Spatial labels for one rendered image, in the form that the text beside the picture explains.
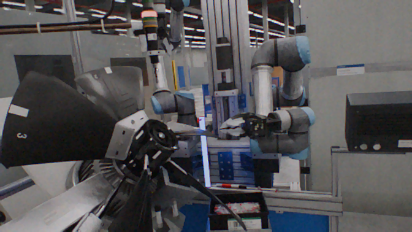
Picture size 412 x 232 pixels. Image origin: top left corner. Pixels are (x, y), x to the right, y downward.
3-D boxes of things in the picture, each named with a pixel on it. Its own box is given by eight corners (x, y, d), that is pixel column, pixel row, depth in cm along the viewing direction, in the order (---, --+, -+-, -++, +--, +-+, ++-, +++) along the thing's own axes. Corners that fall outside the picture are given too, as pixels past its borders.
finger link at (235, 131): (224, 132, 92) (249, 129, 95) (217, 127, 98) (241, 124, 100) (224, 141, 93) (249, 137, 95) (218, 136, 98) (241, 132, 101)
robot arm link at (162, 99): (178, 108, 164) (164, 30, 179) (152, 112, 161) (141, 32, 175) (176, 115, 175) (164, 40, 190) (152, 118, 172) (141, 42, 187)
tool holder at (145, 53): (135, 56, 79) (131, 20, 77) (135, 58, 86) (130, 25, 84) (167, 53, 81) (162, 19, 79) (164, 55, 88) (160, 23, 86)
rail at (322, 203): (143, 198, 138) (141, 183, 137) (148, 194, 142) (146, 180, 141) (342, 216, 106) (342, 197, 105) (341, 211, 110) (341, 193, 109)
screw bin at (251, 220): (209, 232, 99) (207, 215, 98) (211, 209, 115) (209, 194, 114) (270, 230, 97) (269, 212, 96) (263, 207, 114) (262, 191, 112)
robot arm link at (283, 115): (279, 108, 105) (279, 128, 107) (268, 109, 103) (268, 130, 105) (290, 112, 98) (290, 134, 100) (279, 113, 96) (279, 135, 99)
